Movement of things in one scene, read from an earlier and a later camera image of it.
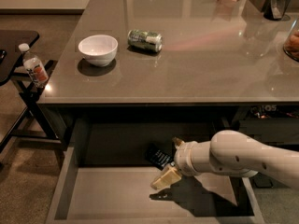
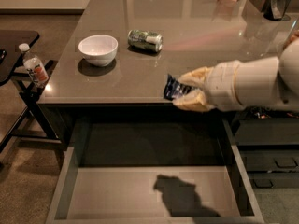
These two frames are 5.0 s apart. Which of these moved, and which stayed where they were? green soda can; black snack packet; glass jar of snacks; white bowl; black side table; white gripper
Moved: black snack packet; white gripper
Stayed: glass jar of snacks; green soda can; black side table; white bowl
